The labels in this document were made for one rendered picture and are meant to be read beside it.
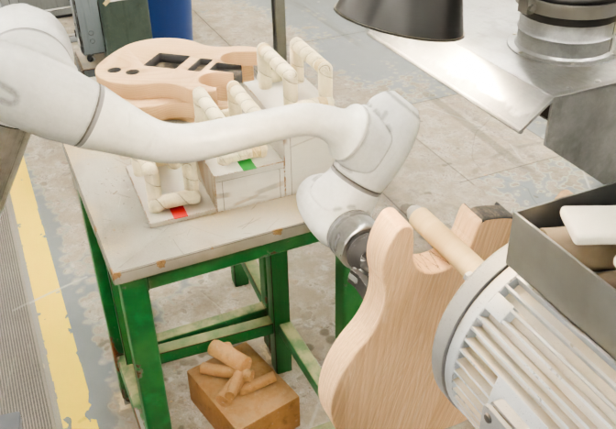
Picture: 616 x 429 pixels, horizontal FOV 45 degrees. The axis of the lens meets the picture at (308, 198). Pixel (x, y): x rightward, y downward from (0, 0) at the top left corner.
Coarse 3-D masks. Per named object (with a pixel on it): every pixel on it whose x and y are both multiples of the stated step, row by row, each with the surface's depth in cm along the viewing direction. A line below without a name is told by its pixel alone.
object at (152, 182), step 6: (144, 174) 157; (156, 174) 157; (150, 180) 157; (156, 180) 157; (150, 186) 158; (156, 186) 158; (150, 192) 158; (156, 192) 159; (150, 198) 159; (156, 198) 159; (150, 210) 161; (162, 210) 162
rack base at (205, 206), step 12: (132, 168) 178; (168, 168) 178; (180, 168) 177; (132, 180) 173; (144, 180) 173; (168, 180) 173; (180, 180) 173; (144, 192) 168; (168, 192) 168; (204, 192) 168; (144, 204) 164; (192, 204) 164; (204, 204) 164; (156, 216) 160; (168, 216) 160; (192, 216) 161
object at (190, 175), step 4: (184, 168) 159; (188, 168) 159; (192, 168) 159; (196, 168) 161; (184, 172) 160; (188, 172) 159; (192, 172) 160; (196, 172) 161; (184, 176) 160; (188, 176) 160; (192, 176) 160; (196, 176) 161; (184, 180) 161; (188, 180) 160; (192, 180) 161; (196, 180) 161; (184, 184) 162; (188, 184) 161; (192, 184) 161; (196, 184) 162; (184, 188) 162; (188, 188) 162; (192, 188) 162; (196, 188) 162; (200, 200) 165
